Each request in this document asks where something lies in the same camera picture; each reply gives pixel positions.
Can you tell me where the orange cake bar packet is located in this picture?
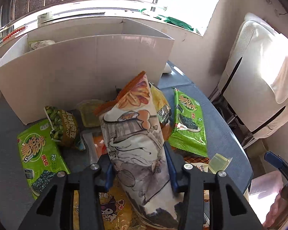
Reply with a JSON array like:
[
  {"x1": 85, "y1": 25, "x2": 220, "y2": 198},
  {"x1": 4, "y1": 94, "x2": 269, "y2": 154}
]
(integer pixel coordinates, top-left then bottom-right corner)
[{"x1": 80, "y1": 129, "x2": 107, "y2": 164}]

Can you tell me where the green seaweed pack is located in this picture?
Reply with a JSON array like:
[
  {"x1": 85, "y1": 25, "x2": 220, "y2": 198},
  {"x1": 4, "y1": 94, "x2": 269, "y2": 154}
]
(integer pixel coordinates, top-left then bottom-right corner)
[
  {"x1": 168, "y1": 87, "x2": 208, "y2": 158},
  {"x1": 17, "y1": 119, "x2": 70, "y2": 199}
]

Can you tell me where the red beaded pen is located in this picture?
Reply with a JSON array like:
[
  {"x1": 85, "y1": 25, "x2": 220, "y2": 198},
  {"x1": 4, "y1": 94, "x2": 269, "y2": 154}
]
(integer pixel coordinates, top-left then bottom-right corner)
[{"x1": 2, "y1": 26, "x2": 26, "y2": 42}]

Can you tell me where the small yellow jelly cup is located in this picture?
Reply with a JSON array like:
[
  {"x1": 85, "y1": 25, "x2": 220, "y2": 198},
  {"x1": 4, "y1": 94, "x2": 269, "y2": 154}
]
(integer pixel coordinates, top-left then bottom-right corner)
[{"x1": 76, "y1": 99, "x2": 104, "y2": 128}]

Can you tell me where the white folded chair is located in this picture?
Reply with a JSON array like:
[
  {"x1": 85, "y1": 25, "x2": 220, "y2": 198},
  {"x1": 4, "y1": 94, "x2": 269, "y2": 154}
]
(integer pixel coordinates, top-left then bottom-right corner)
[{"x1": 212, "y1": 13, "x2": 288, "y2": 148}]

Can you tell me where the white illustrated chip bag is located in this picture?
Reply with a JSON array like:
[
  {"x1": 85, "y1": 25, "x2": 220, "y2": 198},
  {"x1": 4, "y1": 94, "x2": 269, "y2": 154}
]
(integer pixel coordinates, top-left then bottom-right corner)
[{"x1": 94, "y1": 72, "x2": 183, "y2": 229}]

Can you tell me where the black yellow chip bag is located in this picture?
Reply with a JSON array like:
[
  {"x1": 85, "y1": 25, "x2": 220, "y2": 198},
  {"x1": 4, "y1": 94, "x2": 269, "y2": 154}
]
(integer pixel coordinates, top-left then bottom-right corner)
[{"x1": 149, "y1": 83, "x2": 171, "y2": 128}]

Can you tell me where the tissue pack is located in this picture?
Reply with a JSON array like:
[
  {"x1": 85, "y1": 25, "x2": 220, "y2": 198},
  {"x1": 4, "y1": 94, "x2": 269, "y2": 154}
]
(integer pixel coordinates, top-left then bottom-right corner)
[{"x1": 29, "y1": 40, "x2": 55, "y2": 50}]

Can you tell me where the green cloth on sill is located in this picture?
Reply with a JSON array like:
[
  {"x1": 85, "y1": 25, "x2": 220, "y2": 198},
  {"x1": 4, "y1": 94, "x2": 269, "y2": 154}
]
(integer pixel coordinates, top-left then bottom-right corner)
[{"x1": 154, "y1": 15, "x2": 200, "y2": 34}]

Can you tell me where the white cardboard box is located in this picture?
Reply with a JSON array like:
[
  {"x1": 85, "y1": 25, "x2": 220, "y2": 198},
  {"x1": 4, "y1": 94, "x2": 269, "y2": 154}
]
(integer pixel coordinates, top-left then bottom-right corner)
[{"x1": 0, "y1": 18, "x2": 174, "y2": 125}]

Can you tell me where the right hand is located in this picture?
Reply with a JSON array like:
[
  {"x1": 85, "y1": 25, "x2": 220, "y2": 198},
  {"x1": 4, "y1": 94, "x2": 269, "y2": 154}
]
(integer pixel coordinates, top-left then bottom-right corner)
[{"x1": 262, "y1": 193, "x2": 288, "y2": 228}]

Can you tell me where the green pea snack bag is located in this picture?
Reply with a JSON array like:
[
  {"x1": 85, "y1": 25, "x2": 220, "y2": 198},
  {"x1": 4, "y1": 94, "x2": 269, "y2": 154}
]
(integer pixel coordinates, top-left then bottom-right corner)
[{"x1": 44, "y1": 106, "x2": 79, "y2": 147}]

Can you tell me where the clear square jelly cup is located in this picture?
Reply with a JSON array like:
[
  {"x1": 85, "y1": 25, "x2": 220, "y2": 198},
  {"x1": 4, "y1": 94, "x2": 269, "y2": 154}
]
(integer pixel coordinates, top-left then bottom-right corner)
[{"x1": 208, "y1": 153, "x2": 232, "y2": 174}]

